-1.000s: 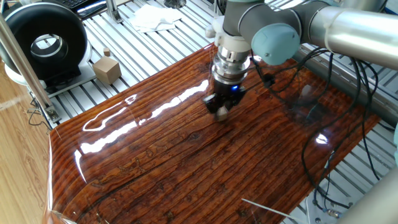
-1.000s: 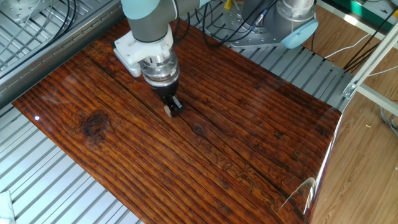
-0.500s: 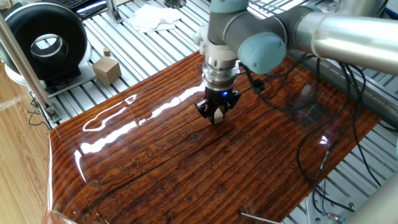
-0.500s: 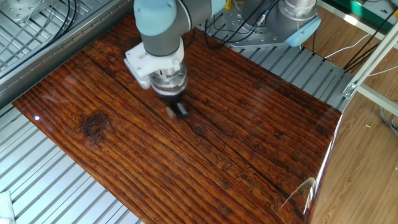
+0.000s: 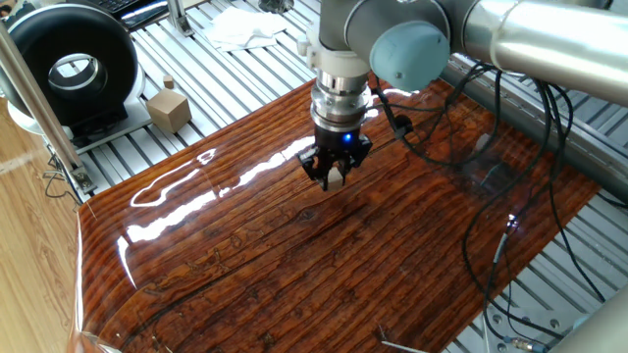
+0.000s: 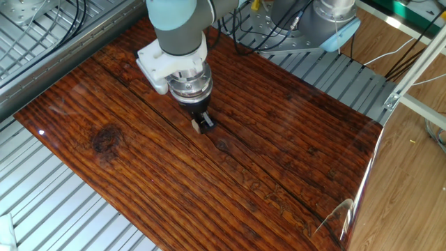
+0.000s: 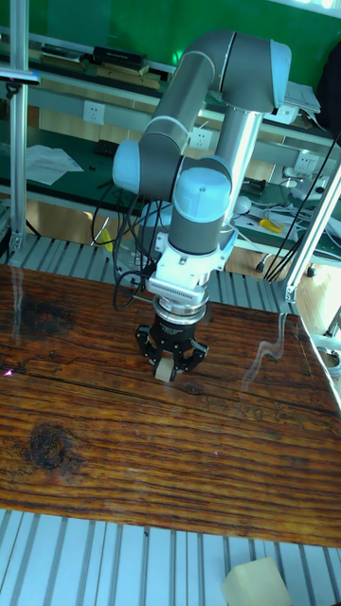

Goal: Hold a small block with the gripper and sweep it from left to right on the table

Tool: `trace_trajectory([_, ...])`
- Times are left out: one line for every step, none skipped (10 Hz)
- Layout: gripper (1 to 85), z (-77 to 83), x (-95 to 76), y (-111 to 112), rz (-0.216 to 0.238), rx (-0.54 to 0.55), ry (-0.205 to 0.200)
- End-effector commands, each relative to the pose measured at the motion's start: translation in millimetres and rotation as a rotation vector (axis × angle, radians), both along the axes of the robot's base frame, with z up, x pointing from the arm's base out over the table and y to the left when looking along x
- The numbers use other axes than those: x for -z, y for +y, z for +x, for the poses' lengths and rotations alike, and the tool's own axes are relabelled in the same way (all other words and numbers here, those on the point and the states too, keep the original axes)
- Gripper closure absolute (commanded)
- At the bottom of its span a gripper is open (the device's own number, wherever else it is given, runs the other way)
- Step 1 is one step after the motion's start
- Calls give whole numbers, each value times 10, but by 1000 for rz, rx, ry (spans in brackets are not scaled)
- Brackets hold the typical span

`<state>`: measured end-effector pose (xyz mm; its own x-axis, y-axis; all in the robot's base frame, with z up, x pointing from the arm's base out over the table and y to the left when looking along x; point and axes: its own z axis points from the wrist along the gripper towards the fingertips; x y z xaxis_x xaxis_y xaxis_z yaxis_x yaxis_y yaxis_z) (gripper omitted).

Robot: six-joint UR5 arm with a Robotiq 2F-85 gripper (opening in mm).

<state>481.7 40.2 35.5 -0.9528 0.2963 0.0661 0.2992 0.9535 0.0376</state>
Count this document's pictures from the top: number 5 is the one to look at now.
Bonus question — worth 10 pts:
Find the large wooden cube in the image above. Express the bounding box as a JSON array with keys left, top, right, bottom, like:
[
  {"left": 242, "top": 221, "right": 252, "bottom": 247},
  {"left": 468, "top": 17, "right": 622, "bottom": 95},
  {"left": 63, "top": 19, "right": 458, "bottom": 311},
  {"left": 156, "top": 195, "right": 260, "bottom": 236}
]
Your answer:
[{"left": 145, "top": 87, "right": 193, "bottom": 135}]

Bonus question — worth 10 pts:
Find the long black robot cable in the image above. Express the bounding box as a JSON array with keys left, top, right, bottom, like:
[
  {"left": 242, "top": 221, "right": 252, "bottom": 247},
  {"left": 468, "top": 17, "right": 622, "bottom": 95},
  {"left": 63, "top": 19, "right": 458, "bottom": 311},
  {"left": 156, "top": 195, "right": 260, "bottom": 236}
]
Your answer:
[{"left": 460, "top": 77, "right": 607, "bottom": 347}]

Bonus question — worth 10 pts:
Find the black round duct fan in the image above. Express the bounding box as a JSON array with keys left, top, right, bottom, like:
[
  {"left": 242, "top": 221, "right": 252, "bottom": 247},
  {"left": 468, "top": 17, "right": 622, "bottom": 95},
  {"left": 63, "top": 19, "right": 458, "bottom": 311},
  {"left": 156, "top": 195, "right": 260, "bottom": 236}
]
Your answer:
[{"left": 0, "top": 3, "right": 140, "bottom": 129}]

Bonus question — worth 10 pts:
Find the white cable tie tail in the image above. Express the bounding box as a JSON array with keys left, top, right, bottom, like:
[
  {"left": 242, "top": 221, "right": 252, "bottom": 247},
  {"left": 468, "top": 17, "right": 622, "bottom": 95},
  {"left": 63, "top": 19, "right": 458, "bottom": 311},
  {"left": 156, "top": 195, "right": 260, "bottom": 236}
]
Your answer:
[{"left": 380, "top": 339, "right": 431, "bottom": 353}]

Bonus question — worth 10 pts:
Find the black keyboard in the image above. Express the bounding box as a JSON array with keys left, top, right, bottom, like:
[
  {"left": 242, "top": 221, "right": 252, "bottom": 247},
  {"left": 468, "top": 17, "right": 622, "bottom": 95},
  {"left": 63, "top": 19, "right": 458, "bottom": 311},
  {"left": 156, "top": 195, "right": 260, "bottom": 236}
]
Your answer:
[{"left": 87, "top": 0, "right": 169, "bottom": 26}]

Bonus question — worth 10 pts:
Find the thin black cable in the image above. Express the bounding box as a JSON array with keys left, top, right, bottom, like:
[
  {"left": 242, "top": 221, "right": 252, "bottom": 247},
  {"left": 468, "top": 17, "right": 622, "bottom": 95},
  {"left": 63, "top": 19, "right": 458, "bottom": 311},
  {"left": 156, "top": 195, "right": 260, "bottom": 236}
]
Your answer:
[{"left": 42, "top": 151, "right": 82, "bottom": 203}]

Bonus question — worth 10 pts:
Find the white fan base plate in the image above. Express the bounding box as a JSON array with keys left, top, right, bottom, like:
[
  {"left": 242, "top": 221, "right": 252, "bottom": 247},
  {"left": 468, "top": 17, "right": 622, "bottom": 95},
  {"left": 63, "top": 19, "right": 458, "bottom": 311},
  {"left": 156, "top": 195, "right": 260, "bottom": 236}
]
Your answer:
[{"left": 7, "top": 66, "right": 153, "bottom": 154}]

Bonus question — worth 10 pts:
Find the short aluminium bracket post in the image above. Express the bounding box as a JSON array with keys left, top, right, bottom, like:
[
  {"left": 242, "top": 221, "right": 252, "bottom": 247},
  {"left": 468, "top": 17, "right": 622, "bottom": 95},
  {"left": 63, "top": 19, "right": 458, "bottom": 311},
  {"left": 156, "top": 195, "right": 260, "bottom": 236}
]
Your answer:
[{"left": 166, "top": 0, "right": 195, "bottom": 38}]

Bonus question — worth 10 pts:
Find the aluminium frame post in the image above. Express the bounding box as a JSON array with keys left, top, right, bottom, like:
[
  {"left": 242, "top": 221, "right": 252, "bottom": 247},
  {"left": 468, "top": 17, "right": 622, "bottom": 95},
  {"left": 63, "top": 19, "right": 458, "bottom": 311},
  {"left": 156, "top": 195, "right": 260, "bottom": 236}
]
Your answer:
[{"left": 0, "top": 22, "right": 97, "bottom": 195}]

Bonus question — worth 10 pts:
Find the dark round metal object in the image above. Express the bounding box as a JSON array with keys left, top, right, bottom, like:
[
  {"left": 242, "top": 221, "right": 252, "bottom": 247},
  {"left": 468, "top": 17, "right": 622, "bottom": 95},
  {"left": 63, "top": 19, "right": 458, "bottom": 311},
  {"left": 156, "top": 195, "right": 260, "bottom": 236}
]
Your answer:
[{"left": 257, "top": 0, "right": 295, "bottom": 15}]

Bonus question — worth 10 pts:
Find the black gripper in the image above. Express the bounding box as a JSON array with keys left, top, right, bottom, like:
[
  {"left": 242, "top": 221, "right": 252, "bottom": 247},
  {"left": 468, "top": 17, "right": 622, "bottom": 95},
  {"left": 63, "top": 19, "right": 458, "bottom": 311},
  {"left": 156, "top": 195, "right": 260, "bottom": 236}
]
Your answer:
[{"left": 297, "top": 125, "right": 374, "bottom": 192}]

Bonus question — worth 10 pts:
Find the silver cable connector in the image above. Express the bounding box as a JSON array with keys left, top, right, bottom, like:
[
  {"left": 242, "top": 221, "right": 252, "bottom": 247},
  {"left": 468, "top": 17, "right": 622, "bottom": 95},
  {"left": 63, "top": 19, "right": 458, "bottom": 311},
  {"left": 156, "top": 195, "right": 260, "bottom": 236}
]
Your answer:
[{"left": 503, "top": 335, "right": 550, "bottom": 353}]

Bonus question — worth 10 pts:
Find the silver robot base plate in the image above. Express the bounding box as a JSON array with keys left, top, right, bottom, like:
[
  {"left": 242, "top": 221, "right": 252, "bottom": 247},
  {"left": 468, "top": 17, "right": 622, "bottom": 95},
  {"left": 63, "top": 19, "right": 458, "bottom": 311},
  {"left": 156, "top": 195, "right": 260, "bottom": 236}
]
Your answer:
[{"left": 483, "top": 293, "right": 565, "bottom": 353}]

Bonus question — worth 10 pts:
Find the black cable with plug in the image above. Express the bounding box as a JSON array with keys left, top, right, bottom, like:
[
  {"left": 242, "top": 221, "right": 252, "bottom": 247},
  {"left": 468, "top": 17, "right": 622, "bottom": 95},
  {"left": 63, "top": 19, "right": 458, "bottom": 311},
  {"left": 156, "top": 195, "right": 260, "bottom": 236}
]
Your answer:
[{"left": 372, "top": 63, "right": 504, "bottom": 167}]

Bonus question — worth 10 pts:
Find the glossy wood grain mat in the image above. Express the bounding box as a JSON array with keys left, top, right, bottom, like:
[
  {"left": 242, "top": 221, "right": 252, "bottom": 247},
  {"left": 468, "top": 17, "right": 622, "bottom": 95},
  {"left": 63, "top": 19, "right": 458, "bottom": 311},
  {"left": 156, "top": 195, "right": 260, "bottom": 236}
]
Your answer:
[{"left": 68, "top": 76, "right": 602, "bottom": 353}]

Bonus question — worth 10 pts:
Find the white cloth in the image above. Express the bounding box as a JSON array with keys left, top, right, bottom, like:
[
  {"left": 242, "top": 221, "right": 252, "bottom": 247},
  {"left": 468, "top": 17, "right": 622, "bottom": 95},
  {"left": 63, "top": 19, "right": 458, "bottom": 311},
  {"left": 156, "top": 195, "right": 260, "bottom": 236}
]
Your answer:
[{"left": 202, "top": 5, "right": 288, "bottom": 53}]

